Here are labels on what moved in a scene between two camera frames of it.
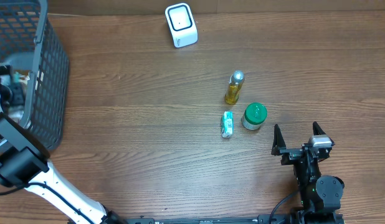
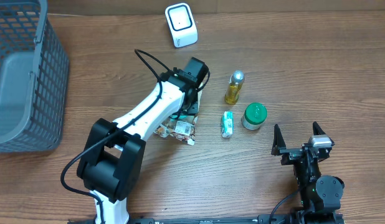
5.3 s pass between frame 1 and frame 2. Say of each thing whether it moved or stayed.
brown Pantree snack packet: moved
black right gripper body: stayed
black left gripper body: moved
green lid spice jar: stayed
